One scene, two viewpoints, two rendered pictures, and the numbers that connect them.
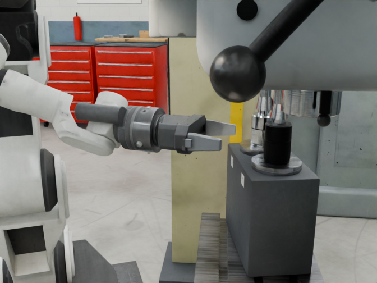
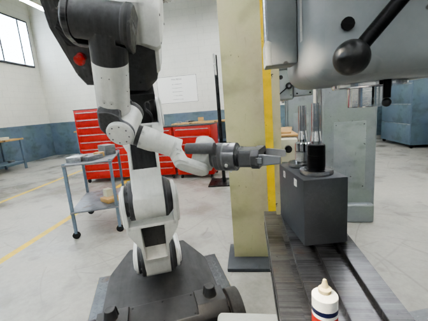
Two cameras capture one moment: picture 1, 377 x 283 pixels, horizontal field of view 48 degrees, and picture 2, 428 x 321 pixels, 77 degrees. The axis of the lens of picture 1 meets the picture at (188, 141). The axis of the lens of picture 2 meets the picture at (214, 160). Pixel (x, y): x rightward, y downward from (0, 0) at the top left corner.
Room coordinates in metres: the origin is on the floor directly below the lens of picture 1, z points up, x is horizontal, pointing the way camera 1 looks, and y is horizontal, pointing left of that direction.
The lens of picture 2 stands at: (-0.02, 0.08, 1.29)
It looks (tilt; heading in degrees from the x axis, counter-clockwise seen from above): 11 degrees down; 3
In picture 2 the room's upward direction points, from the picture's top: 5 degrees counter-clockwise
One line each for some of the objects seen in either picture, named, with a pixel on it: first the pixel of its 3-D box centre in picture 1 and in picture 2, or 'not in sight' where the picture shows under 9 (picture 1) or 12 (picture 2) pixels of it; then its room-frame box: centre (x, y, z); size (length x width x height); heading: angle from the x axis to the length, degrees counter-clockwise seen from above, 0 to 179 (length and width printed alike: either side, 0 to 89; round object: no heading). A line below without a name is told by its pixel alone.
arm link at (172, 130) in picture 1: (168, 132); (242, 157); (0.80, 0.04, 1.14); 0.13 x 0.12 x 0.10; 160
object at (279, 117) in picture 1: (280, 91); (316, 123); (0.73, -0.16, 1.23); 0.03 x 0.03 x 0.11
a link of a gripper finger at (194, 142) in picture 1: (203, 144); (269, 160); (0.72, -0.03, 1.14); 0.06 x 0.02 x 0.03; 70
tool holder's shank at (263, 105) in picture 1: (265, 86); (302, 124); (0.83, -0.15, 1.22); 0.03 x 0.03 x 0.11
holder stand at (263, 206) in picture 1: (266, 200); (309, 197); (0.78, -0.15, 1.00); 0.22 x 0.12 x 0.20; 5
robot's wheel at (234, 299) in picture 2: not in sight; (234, 314); (0.90, 0.10, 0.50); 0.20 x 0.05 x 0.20; 17
